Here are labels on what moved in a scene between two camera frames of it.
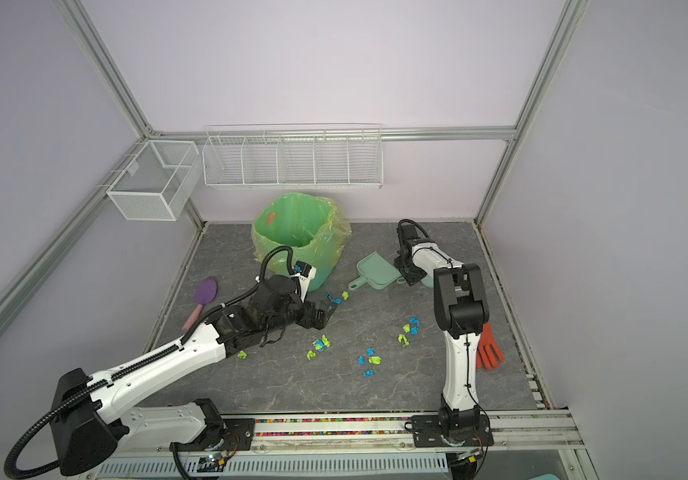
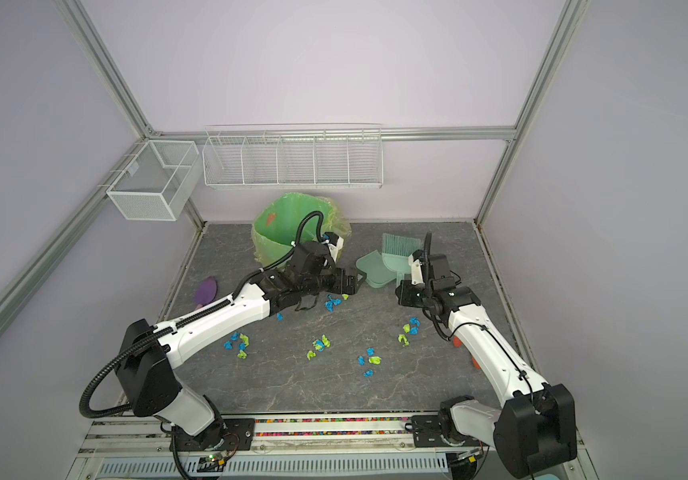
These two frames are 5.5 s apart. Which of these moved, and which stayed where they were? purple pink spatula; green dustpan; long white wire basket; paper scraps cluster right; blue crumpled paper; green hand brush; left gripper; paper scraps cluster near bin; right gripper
Moved: left gripper; right gripper; green hand brush
Stayed: green dustpan; blue crumpled paper; paper scraps cluster near bin; long white wire basket; paper scraps cluster right; purple pink spatula
